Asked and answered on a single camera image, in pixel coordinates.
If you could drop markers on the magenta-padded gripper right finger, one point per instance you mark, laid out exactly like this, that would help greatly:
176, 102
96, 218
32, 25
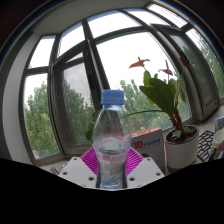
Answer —
146, 171

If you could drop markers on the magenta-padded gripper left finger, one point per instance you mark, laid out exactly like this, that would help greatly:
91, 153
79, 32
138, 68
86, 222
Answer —
78, 171

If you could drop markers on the clear blue-capped water bottle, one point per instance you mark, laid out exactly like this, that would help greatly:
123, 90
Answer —
111, 140

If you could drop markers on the white printed cardboard box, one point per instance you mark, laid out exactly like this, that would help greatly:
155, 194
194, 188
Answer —
150, 145

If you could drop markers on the potted plant in white pot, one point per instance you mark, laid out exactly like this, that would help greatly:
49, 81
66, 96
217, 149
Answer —
181, 153

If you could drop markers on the black and white patterned mat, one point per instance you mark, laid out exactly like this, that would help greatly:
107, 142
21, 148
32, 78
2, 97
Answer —
205, 146

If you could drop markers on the light blue colourful box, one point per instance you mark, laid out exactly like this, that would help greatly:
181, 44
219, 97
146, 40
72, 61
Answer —
220, 123

